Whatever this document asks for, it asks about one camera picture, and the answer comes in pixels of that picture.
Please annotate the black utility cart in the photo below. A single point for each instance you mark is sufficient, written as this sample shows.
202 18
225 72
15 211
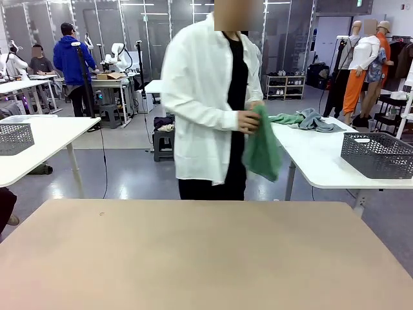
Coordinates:
387 113

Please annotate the person's left hand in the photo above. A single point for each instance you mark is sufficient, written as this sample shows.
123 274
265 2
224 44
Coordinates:
258 104

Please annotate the grey step stool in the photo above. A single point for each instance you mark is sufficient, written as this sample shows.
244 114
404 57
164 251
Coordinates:
109 114
164 145

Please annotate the long white table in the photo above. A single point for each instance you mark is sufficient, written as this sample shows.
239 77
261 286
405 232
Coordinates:
19 84

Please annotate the person's right hand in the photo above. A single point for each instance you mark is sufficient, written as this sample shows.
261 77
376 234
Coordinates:
248 122

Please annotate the black tripod white head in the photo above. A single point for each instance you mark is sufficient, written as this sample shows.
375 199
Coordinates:
84 80

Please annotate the grey metal workbench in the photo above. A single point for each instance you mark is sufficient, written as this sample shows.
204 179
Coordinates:
113 93

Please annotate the man in blue hoodie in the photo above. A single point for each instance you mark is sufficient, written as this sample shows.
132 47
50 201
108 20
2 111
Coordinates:
69 61

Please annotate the open cardboard box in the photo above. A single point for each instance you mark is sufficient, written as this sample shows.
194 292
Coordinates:
108 76

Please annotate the rack of dark garments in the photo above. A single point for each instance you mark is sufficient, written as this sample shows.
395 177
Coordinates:
403 61

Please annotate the white computer case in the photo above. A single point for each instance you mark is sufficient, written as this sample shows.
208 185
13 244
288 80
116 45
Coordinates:
146 101

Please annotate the dark olive bag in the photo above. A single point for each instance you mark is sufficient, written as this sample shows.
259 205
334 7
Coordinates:
42 169

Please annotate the mannequin orange shirt beige hat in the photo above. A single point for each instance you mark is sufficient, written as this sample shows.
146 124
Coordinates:
384 42

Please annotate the white shelf frame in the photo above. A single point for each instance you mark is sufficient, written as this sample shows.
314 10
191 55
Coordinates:
407 109

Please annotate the mannequin in grey top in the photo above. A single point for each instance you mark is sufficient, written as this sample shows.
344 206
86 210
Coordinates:
353 42

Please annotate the white lab robot arm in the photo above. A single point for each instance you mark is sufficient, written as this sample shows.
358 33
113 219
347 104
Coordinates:
16 64
116 56

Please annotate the grey perforated plastic basket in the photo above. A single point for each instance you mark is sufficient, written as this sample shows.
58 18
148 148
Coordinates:
377 155
16 139

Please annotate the seated man black t-shirt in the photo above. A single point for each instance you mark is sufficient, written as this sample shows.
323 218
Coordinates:
40 64

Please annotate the wooden shoe rack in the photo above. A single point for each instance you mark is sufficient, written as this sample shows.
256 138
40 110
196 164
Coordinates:
285 87

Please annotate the tan shoe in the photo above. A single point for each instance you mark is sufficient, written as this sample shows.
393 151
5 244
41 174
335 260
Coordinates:
13 220

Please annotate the pile of dark clothes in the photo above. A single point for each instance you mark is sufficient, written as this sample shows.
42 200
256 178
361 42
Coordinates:
164 124

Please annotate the person in black trousers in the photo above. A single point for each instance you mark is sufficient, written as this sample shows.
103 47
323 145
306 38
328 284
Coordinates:
6 203

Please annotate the black camera pole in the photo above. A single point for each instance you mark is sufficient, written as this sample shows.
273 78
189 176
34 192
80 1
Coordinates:
141 74

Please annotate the white standing desk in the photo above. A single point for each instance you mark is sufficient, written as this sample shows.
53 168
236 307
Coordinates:
153 85

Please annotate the person in white shirt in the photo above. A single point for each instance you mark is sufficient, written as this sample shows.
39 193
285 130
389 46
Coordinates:
200 97

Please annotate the mannequin white top orange trousers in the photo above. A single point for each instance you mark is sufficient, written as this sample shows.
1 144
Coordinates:
364 51

